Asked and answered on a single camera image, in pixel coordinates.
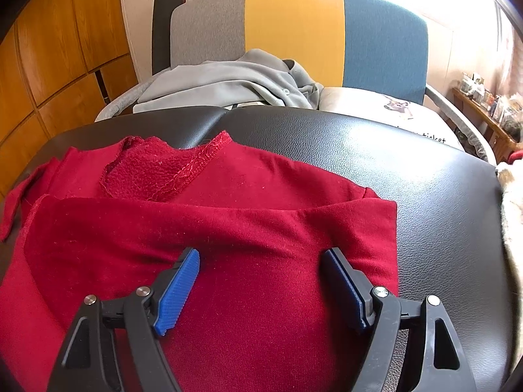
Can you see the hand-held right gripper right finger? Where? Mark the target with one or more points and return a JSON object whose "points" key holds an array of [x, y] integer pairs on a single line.
{"points": [[347, 294]]}

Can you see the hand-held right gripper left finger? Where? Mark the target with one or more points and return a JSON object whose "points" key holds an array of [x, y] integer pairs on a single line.
{"points": [[177, 294]]}

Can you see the red garment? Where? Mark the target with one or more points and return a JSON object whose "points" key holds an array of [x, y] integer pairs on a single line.
{"points": [[253, 212]]}

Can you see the pile of pink cream bedding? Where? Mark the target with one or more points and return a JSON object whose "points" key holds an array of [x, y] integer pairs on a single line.
{"points": [[512, 220]]}

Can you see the white printed cushion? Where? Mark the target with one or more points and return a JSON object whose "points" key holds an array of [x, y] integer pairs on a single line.
{"points": [[367, 106]]}

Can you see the grey garment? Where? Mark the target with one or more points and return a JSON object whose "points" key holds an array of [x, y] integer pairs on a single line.
{"points": [[212, 81]]}

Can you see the wooden desk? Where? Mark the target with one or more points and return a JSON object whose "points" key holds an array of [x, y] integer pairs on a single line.
{"points": [[486, 120]]}

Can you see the group of jars and boxes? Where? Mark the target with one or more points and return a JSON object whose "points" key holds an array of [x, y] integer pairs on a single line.
{"points": [[498, 106]]}

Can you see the grey yellow blue armchair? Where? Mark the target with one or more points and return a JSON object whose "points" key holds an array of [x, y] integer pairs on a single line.
{"points": [[294, 28]]}

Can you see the wooden wardrobe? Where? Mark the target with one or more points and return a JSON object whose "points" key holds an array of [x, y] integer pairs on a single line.
{"points": [[61, 49]]}

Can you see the patterned beige curtain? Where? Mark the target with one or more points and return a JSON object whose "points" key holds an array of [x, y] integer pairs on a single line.
{"points": [[510, 57]]}

